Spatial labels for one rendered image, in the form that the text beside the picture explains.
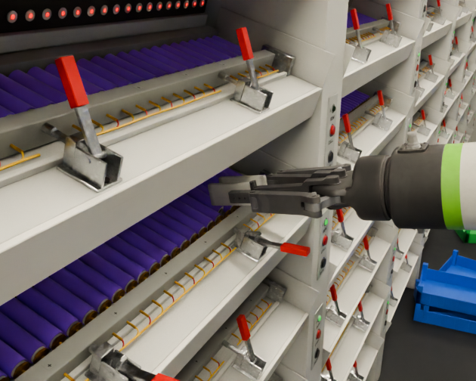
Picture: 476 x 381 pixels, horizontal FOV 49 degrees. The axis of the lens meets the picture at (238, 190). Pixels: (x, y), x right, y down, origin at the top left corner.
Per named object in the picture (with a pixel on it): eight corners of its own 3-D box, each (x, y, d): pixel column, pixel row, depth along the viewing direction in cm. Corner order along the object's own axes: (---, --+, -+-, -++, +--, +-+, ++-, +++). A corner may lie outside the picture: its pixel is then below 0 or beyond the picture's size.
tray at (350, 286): (384, 255, 156) (405, 218, 149) (313, 384, 106) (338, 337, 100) (323, 223, 162) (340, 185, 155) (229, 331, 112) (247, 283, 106)
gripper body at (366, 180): (398, 145, 62) (324, 150, 67) (381, 166, 55) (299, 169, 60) (404, 205, 64) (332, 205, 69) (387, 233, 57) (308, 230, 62)
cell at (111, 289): (75, 267, 57) (122, 298, 55) (63, 275, 55) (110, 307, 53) (78, 254, 56) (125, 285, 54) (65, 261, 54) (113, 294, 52)
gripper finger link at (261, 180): (263, 176, 68) (266, 175, 69) (217, 178, 72) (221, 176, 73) (267, 198, 69) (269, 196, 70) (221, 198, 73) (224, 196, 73)
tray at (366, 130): (400, 130, 142) (422, 82, 135) (325, 212, 92) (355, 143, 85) (332, 100, 148) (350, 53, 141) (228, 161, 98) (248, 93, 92)
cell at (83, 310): (46, 286, 53) (95, 319, 51) (32, 294, 52) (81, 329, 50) (47, 272, 52) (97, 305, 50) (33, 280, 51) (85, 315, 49)
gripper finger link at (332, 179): (344, 205, 63) (341, 209, 62) (256, 209, 67) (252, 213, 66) (340, 174, 62) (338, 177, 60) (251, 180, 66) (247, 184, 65)
